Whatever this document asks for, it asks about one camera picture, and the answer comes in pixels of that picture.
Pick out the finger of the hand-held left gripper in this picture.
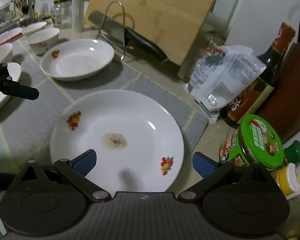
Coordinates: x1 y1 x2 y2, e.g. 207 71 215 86
0 63 40 100

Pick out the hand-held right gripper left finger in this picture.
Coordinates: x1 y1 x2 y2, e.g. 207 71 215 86
9 149 110 203

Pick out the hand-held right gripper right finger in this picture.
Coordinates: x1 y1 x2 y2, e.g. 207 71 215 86
178 152 286 202

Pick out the white floral bowl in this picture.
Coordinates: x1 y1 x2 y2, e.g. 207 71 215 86
27 28 60 55

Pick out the large white fruit-print plate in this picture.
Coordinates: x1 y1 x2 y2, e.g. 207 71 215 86
49 89 185 195

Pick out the deep white fruit-print plate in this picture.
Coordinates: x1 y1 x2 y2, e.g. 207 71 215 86
40 39 115 81

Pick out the grey checked placemat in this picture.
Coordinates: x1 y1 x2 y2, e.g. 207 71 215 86
0 34 209 180

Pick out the pink plastic basin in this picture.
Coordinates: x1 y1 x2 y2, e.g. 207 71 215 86
0 27 23 49

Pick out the green lid sauce jar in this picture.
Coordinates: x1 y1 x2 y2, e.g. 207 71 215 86
218 114 285 169

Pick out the steel sink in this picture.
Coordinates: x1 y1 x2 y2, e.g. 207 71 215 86
0 15 24 34

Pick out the glass jar with green lid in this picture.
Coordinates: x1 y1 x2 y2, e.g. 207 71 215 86
50 0 73 29

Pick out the yellow spice bottle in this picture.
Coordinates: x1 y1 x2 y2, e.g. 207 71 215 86
275 163 300 197

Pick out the white plastic packet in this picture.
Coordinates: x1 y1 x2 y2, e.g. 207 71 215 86
200 45 267 124

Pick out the metal faucet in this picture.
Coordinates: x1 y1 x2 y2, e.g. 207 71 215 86
20 0 37 23

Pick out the printed plastic packet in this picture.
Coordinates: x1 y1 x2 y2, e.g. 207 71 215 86
185 46 230 98

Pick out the green cap bottle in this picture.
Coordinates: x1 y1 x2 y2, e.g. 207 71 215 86
283 140 300 165

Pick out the reddish brown container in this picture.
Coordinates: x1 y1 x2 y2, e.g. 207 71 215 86
258 42 300 143

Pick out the dark soy sauce bottle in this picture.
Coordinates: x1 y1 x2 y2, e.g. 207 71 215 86
220 21 296 129

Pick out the bamboo cutting board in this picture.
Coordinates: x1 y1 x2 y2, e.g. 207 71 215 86
83 0 225 80

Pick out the white post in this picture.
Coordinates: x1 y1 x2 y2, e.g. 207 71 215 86
65 0 100 39

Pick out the metal wire rack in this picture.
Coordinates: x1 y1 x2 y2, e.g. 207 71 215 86
95 1 135 60

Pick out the black-handled cleaver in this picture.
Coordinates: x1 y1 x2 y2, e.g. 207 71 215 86
88 10 166 63

